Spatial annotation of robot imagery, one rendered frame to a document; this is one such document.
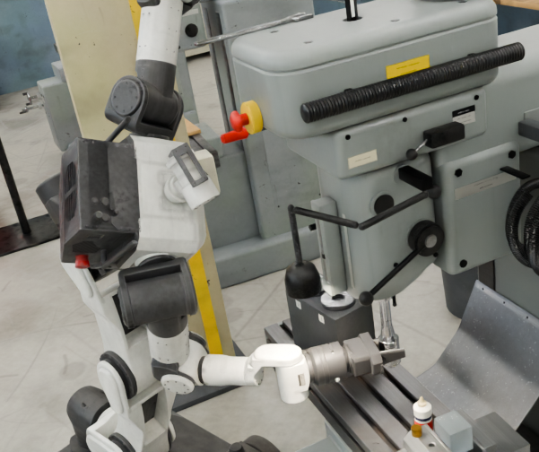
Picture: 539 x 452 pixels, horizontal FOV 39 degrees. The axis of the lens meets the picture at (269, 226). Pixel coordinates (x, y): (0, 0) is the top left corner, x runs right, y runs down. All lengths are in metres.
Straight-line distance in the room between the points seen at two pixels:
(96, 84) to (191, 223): 1.56
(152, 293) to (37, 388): 2.56
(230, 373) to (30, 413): 2.24
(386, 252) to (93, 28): 1.84
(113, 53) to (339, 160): 1.84
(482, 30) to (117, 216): 0.78
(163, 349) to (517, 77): 0.92
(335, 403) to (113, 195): 0.78
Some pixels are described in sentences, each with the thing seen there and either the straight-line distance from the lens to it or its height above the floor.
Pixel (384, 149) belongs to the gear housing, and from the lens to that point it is 1.43.
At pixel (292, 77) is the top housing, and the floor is 1.85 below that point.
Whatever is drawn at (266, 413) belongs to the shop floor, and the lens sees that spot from 3.47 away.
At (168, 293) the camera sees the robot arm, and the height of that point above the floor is 1.44.
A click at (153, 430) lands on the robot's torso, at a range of 2.32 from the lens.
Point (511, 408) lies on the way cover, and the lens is 1.95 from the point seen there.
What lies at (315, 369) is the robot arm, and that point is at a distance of 1.72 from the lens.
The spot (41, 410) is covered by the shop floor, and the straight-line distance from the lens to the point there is 3.91.
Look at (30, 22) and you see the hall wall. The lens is 10.41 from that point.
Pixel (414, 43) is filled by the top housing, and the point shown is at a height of 1.85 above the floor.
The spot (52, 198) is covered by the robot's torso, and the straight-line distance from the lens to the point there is 1.94.
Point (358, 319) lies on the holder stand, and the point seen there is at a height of 1.11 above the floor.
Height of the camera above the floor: 2.18
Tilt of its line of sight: 25 degrees down
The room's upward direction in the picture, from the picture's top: 10 degrees counter-clockwise
